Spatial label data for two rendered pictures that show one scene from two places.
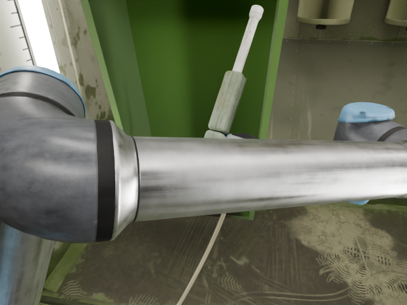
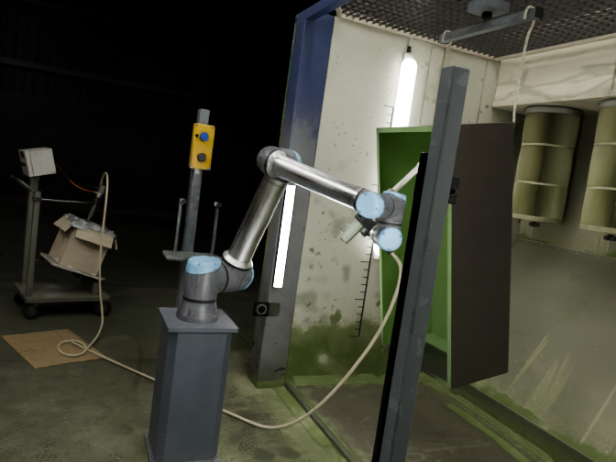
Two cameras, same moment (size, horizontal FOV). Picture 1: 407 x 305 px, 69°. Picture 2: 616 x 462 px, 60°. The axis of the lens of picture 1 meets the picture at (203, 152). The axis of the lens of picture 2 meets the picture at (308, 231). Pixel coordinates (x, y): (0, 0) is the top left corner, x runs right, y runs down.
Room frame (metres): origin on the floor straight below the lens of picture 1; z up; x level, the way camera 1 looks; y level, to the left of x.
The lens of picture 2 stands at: (-0.84, -1.84, 1.34)
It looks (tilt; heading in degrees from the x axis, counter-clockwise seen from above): 6 degrees down; 57
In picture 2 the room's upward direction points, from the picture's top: 8 degrees clockwise
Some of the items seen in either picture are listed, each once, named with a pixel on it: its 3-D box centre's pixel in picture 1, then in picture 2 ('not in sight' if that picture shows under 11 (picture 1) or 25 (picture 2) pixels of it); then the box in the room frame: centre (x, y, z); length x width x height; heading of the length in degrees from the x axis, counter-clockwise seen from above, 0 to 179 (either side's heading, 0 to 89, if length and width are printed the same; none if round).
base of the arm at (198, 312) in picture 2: not in sight; (198, 306); (0.09, 0.37, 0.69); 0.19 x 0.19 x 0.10
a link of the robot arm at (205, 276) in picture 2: not in sight; (203, 277); (0.10, 0.38, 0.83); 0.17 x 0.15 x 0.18; 20
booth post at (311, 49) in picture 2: not in sight; (289, 205); (0.86, 0.99, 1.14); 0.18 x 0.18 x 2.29; 80
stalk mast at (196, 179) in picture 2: not in sight; (188, 246); (0.33, 1.23, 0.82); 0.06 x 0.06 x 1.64; 80
